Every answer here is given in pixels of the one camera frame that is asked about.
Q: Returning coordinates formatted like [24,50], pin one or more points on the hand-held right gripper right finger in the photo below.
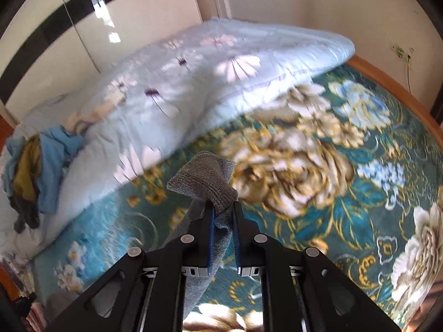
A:
[237,238]

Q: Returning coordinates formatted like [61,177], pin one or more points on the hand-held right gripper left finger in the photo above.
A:
[209,238]

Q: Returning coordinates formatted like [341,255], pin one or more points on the grey knit garment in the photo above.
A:
[204,183]

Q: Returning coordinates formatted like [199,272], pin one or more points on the pile of blue and mustard clothes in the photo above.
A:
[52,159]

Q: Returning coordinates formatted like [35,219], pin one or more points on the teal floral plush blanket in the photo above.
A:
[311,186]

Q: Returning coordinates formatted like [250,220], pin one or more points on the light blue floral quilt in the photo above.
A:
[173,86]

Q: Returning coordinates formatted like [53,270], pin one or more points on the dark grey garment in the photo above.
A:
[26,212]

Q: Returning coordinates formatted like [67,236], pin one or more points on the mustard garment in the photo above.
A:
[29,169]

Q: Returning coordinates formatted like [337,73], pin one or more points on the black box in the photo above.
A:
[22,306]

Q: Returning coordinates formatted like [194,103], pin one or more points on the white wardrobe with black band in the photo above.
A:
[41,31]

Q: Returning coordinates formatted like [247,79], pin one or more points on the wall socket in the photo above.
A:
[401,51]

